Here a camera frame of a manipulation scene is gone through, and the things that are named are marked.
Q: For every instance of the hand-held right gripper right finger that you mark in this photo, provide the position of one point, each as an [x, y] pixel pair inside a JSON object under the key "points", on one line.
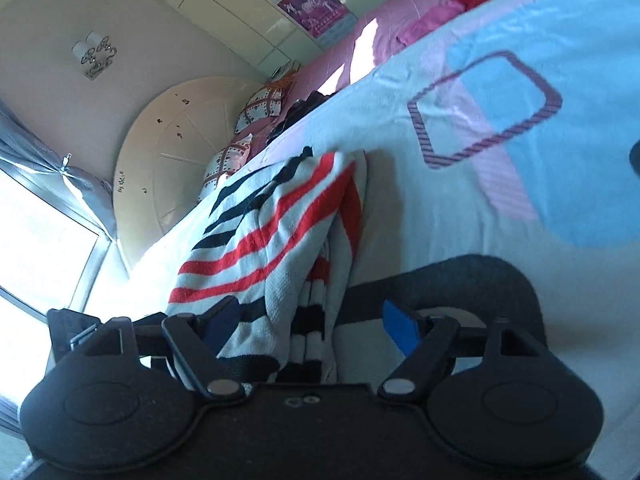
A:
{"points": [[401, 327]]}

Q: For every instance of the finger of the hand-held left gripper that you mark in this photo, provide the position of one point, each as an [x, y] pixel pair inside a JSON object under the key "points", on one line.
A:
{"points": [[67, 325]]}

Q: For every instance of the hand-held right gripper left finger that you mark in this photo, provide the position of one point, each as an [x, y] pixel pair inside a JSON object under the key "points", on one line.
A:
{"points": [[220, 321]]}

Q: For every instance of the red black white striped sweater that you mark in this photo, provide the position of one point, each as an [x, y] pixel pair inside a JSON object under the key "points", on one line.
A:
{"points": [[260, 240]]}

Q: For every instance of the dark clothes pile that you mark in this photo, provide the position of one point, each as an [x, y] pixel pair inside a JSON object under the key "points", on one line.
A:
{"points": [[300, 110]]}

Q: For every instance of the metal framed window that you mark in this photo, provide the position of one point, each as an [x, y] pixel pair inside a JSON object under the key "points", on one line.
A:
{"points": [[35, 260]]}

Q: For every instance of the grey blue curtain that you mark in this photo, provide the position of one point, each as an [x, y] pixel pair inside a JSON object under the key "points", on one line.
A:
{"points": [[50, 175]]}

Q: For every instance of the patterned white brown pillow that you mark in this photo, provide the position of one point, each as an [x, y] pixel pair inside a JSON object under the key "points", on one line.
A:
{"points": [[227, 165], [265, 102]]}

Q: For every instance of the curtain tie clip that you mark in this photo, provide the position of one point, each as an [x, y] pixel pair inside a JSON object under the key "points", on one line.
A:
{"points": [[65, 162]]}

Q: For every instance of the cream round headboard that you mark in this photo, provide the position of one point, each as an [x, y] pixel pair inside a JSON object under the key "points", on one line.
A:
{"points": [[175, 160]]}

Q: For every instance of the white blue pink printed blanket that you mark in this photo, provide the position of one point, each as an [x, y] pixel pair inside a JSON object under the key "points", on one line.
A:
{"points": [[500, 160]]}

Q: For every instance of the pink cloth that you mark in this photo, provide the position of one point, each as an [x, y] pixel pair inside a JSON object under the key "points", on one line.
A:
{"points": [[432, 22]]}

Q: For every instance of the pink bedsheet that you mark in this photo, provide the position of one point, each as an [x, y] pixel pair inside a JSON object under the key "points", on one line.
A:
{"points": [[400, 15]]}

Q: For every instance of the metal wall lamp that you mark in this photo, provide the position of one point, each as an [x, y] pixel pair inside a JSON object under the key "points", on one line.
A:
{"points": [[95, 55]]}

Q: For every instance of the purple wall poster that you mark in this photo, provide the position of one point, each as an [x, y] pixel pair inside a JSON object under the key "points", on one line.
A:
{"points": [[315, 10]]}

